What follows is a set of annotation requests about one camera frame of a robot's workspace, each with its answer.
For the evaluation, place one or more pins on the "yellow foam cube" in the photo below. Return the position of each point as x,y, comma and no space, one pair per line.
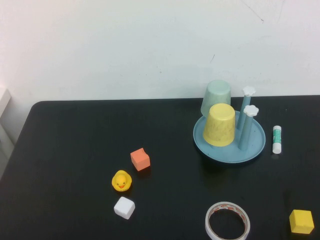
301,222

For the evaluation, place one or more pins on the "orange foam cube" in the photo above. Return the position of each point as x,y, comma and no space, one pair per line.
140,160

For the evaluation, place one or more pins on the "blue cup stand with pegs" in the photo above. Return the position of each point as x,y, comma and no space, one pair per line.
225,155

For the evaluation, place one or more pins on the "yellow plastic cup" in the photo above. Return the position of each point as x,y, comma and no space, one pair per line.
219,125

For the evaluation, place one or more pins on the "yellow rubber duck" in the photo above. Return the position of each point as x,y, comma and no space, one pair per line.
121,181

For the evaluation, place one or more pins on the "white tape roll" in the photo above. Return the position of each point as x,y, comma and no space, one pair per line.
208,222

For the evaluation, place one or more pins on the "white foam cube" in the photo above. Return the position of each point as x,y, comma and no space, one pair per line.
124,208

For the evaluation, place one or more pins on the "pale green plastic cup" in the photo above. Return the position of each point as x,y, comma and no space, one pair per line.
216,95

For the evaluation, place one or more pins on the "white green glue stick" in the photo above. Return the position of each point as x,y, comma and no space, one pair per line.
277,140

